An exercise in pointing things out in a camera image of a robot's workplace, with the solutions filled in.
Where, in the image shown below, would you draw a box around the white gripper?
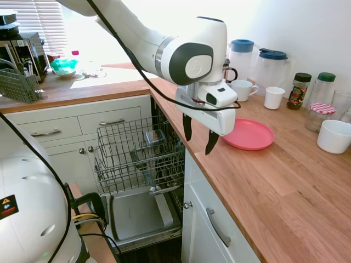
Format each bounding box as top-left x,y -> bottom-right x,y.
175,86 -> 237,156

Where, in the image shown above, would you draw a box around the pink plastic plate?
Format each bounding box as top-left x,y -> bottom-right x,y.
221,118 -> 275,151

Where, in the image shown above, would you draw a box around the open dishwasher door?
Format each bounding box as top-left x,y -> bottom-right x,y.
100,188 -> 183,253

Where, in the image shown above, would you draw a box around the clear square container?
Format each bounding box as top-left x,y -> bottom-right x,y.
145,130 -> 166,145

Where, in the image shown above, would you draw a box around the glass French press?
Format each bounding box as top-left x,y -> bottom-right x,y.
223,58 -> 239,83

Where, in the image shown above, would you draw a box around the white ribbed cup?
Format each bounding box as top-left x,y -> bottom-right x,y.
264,86 -> 286,110

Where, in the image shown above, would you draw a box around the clear pitcher light blue lid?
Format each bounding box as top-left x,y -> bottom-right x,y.
227,38 -> 256,83

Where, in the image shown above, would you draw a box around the clear pitcher dark blue lid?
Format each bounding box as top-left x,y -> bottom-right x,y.
254,48 -> 291,96

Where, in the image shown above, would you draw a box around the spice jar black lid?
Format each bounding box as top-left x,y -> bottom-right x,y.
286,72 -> 313,111

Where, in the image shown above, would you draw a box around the glass jar red checkered lid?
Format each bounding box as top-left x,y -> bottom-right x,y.
305,102 -> 337,133

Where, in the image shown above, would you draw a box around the clear glass dish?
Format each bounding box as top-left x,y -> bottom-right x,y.
80,67 -> 108,79

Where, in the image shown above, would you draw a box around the black C-clamp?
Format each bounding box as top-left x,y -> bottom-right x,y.
70,192 -> 108,228

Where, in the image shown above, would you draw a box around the clear jar green lid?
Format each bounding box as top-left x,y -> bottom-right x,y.
309,72 -> 336,111

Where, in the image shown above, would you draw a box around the white ceramic bowl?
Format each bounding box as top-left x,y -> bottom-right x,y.
316,119 -> 351,155

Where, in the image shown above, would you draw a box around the tall clear drinking glass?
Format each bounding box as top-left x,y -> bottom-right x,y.
330,89 -> 351,123

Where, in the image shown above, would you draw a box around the container with green lid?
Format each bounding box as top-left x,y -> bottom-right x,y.
49,58 -> 78,81

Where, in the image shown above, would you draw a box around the wooden robot mounting board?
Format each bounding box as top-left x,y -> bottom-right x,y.
68,182 -> 119,263

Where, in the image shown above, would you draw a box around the grey plastic cutlery basket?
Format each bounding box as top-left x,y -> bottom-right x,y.
0,67 -> 45,105

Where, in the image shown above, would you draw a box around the black countertop appliance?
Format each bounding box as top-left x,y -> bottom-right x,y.
0,31 -> 47,83

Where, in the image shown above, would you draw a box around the window blinds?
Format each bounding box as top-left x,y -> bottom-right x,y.
0,0 -> 67,59

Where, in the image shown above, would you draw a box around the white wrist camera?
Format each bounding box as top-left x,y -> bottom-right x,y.
201,81 -> 239,108

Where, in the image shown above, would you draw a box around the white mug with handle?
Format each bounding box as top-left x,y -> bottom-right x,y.
231,79 -> 259,102

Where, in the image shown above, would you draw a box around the grey wire dishwasher rack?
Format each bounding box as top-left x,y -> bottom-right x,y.
94,115 -> 186,196

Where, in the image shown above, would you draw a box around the metal drawer handle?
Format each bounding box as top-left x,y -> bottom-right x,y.
30,129 -> 63,138
99,118 -> 126,127
205,207 -> 232,248

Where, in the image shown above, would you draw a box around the yellow cable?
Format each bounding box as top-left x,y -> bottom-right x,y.
72,213 -> 106,220

